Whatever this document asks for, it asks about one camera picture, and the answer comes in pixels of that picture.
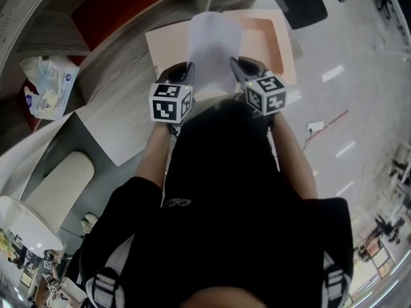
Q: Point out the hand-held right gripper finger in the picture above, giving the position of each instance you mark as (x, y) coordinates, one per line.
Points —
(257, 69)
(239, 72)

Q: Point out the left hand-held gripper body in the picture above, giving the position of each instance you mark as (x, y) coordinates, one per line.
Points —
(167, 104)

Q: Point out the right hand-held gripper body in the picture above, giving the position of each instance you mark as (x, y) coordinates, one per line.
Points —
(269, 96)

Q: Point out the pink folder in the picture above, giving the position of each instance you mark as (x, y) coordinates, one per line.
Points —
(167, 50)

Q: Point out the white A4 paper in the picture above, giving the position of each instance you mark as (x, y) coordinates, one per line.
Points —
(213, 43)

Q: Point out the person's right forearm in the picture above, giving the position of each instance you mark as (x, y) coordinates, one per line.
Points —
(295, 162)

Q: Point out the person's left forearm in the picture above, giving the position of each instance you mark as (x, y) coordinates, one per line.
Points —
(154, 159)

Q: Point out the grey wooden shelf desk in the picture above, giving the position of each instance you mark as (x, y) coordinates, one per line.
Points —
(118, 85)

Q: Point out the white power strip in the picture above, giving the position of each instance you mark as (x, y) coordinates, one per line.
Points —
(315, 126)

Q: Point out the black office chair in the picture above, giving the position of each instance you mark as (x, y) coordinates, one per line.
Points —
(305, 5)

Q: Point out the person's black t-shirt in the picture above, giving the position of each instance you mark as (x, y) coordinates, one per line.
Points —
(231, 204)

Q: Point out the plastic bag of tissues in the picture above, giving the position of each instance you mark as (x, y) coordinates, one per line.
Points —
(51, 88)

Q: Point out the black chair base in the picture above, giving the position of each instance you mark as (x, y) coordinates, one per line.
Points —
(382, 2)

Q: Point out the person's face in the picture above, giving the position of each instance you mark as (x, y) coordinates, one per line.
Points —
(224, 298)

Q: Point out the yellow flowers in vase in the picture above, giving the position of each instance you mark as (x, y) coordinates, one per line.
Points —
(5, 244)

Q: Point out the white round table ribbed pedestal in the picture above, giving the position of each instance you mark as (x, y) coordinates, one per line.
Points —
(61, 184)

